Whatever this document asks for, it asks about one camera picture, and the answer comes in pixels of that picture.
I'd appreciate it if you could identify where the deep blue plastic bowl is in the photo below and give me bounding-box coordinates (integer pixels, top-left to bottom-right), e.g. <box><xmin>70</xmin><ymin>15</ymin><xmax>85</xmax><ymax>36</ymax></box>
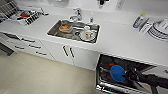
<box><xmin>109</xmin><ymin>64</ymin><xmax>127</xmax><ymax>83</ymax></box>

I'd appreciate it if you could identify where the small orange cup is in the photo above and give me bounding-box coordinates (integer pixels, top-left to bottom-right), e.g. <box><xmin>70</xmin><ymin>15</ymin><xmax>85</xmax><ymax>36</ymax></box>
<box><xmin>107</xmin><ymin>62</ymin><xmax>116</xmax><ymax>69</ymax></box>

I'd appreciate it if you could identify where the stainless steel dishwasher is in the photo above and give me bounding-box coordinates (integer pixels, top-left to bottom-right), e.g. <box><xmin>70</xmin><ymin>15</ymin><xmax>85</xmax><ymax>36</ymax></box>
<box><xmin>95</xmin><ymin>53</ymin><xmax>158</xmax><ymax>94</ymax></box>

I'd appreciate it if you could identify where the stack of white plates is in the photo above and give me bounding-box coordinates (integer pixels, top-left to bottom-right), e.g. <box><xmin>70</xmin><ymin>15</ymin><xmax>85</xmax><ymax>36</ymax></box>
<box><xmin>147</xmin><ymin>19</ymin><xmax>168</xmax><ymax>42</ymax></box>

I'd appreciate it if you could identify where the small white bottle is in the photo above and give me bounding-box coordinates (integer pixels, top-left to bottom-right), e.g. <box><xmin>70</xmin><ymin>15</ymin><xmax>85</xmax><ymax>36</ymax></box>
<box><xmin>139</xmin><ymin>19</ymin><xmax>153</xmax><ymax>34</ymax></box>

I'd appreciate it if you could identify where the white blue soap bottle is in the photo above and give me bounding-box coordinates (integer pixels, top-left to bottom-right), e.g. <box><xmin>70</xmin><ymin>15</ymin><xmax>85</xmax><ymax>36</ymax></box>
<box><xmin>132</xmin><ymin>13</ymin><xmax>147</xmax><ymax>29</ymax></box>

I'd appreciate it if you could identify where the white bowl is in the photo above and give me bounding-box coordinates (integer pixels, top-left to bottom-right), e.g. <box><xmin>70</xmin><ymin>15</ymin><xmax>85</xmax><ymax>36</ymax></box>
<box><xmin>155</xmin><ymin>18</ymin><xmax>168</xmax><ymax>31</ymax></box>

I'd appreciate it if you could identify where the white mug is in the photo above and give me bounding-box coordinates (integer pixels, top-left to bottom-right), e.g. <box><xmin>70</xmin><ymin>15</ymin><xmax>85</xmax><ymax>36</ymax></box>
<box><xmin>79</xmin><ymin>25</ymin><xmax>96</xmax><ymax>43</ymax></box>

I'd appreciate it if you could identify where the white sink base cabinet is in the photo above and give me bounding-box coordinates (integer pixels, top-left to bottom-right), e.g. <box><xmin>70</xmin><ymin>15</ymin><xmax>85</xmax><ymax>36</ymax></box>
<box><xmin>39</xmin><ymin>39</ymin><xmax>100</xmax><ymax>72</ymax></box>

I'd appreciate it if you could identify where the small chrome sink knob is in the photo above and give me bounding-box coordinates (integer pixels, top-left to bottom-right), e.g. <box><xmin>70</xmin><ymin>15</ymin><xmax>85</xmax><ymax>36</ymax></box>
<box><xmin>89</xmin><ymin>16</ymin><xmax>95</xmax><ymax>23</ymax></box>

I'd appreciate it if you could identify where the chrome sink faucet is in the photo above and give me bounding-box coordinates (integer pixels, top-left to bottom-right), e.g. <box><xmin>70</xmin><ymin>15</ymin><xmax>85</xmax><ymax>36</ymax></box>
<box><xmin>68</xmin><ymin>7</ymin><xmax>83</xmax><ymax>23</ymax></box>

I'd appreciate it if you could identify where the stainless steel sink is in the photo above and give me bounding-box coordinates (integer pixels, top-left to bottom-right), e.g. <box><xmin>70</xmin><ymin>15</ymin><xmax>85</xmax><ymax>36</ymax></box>
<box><xmin>46</xmin><ymin>18</ymin><xmax>101</xmax><ymax>44</ymax></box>

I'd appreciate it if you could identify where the red white packet pile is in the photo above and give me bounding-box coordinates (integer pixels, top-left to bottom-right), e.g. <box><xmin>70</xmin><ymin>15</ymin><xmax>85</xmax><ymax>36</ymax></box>
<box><xmin>14</xmin><ymin>8</ymin><xmax>49</xmax><ymax>26</ymax></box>

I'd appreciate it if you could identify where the black built-in microwave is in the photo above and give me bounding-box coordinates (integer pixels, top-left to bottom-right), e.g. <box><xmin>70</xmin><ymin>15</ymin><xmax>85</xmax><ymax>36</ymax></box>
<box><xmin>1</xmin><ymin>32</ymin><xmax>21</xmax><ymax>43</ymax></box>

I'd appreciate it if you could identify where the white wall outlet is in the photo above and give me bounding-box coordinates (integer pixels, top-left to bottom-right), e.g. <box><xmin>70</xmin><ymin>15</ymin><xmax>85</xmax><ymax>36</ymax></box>
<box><xmin>115</xmin><ymin>0</ymin><xmax>124</xmax><ymax>10</ymax></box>

